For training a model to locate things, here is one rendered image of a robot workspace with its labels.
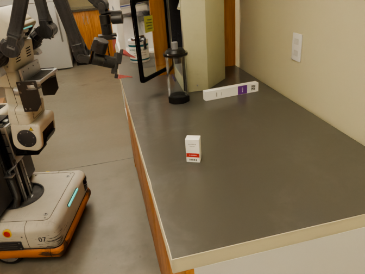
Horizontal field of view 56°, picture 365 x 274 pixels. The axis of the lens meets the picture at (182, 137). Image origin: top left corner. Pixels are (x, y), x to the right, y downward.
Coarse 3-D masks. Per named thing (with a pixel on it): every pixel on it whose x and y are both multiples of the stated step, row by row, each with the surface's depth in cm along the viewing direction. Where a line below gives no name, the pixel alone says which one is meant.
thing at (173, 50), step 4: (172, 44) 148; (176, 44) 148; (168, 48) 151; (172, 48) 149; (176, 48) 149; (180, 48) 150; (168, 52) 148; (172, 52) 147; (176, 52) 147; (180, 52) 147
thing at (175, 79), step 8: (184, 56) 148; (168, 64) 150; (176, 64) 148; (184, 64) 150; (168, 72) 152; (176, 72) 150; (184, 72) 152; (168, 80) 154; (176, 80) 152; (184, 80) 153; (168, 88) 156; (176, 88) 153; (184, 88) 154; (176, 96) 155; (184, 96) 156
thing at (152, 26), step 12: (156, 0) 171; (132, 12) 156; (144, 12) 164; (156, 12) 173; (144, 24) 166; (156, 24) 174; (144, 36) 167; (156, 36) 176; (156, 48) 178; (144, 60) 170; (156, 60) 180; (144, 72) 172
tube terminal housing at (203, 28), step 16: (192, 0) 152; (208, 0) 156; (192, 16) 155; (208, 16) 159; (192, 32) 158; (208, 32) 161; (192, 48) 161; (208, 48) 164; (224, 48) 179; (192, 64) 164; (208, 64) 167; (224, 64) 183; (192, 80) 168; (208, 80) 170
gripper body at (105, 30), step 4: (100, 24) 190; (104, 24) 189; (108, 24) 190; (104, 28) 189; (108, 28) 190; (104, 32) 190; (108, 32) 190; (100, 36) 190; (112, 36) 192; (116, 36) 192
